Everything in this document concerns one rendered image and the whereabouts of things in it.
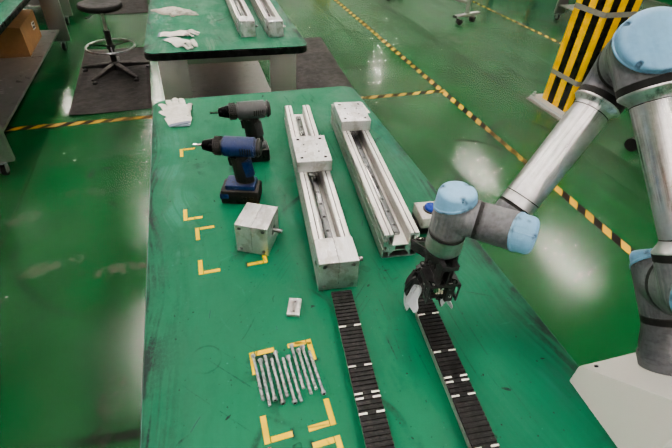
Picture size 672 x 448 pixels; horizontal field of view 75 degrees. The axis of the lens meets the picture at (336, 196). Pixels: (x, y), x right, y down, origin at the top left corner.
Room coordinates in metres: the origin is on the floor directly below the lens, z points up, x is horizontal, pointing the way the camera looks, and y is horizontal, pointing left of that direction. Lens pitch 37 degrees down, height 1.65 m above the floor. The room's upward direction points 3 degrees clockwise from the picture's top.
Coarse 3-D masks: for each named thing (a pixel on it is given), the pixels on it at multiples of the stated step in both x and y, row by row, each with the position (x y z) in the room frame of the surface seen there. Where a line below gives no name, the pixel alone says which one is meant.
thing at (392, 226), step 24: (336, 120) 1.54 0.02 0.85; (360, 144) 1.39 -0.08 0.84; (360, 168) 1.19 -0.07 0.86; (384, 168) 1.20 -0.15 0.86; (360, 192) 1.14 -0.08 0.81; (384, 192) 1.13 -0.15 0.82; (384, 216) 0.96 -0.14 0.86; (408, 216) 0.96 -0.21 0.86; (384, 240) 0.89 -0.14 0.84; (408, 240) 0.90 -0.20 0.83
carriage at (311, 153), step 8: (304, 136) 1.31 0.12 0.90; (312, 136) 1.31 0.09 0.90; (320, 136) 1.31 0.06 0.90; (296, 144) 1.25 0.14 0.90; (304, 144) 1.25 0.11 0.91; (312, 144) 1.26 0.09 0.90; (320, 144) 1.26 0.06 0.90; (296, 152) 1.20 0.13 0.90; (304, 152) 1.21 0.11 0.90; (312, 152) 1.21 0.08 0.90; (320, 152) 1.21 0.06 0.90; (328, 152) 1.21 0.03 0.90; (296, 160) 1.17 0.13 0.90; (304, 160) 1.16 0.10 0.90; (312, 160) 1.16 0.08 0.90; (320, 160) 1.16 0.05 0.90; (328, 160) 1.17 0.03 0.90; (296, 168) 1.17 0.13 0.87; (304, 168) 1.15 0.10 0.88; (312, 168) 1.16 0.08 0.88; (320, 168) 1.16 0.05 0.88; (328, 168) 1.17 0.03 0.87
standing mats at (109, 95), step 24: (120, 0) 6.29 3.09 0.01; (144, 0) 6.37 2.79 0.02; (120, 48) 4.48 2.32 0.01; (312, 48) 4.83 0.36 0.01; (96, 72) 3.82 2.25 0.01; (120, 72) 3.86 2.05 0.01; (144, 72) 3.89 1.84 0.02; (312, 72) 4.14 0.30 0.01; (336, 72) 4.17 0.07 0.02; (96, 96) 3.33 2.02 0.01; (120, 96) 3.36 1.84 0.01; (144, 96) 3.39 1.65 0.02
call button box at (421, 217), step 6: (414, 204) 1.06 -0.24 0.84; (420, 204) 1.05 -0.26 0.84; (414, 210) 1.05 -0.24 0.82; (420, 210) 1.03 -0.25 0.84; (426, 210) 1.02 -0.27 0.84; (414, 216) 1.04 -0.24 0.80; (420, 216) 1.00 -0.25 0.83; (426, 216) 1.00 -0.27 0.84; (420, 222) 1.00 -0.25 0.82; (426, 222) 0.99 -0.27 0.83; (420, 228) 0.99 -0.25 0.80; (426, 228) 0.99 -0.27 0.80
